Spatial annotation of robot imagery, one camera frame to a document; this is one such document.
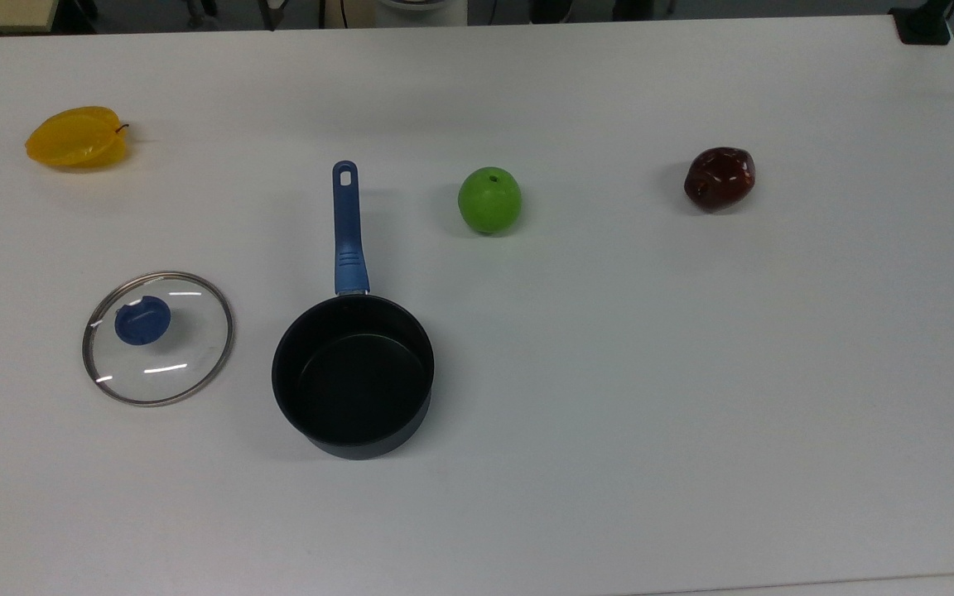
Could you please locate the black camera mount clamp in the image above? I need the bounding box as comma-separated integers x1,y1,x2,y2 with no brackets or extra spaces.
889,0,954,46

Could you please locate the dark red apple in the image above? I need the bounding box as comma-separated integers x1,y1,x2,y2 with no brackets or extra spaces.
683,147,757,214

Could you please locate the dark saucepan with blue handle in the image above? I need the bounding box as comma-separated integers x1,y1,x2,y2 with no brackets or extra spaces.
271,160,436,461

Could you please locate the yellow starfruit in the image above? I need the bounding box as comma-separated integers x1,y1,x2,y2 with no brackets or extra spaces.
25,106,131,171

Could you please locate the green apple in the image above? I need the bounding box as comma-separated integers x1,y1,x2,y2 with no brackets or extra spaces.
457,166,523,236

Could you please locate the glass lid with blue knob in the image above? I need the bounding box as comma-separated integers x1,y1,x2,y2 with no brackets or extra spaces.
82,271,234,407

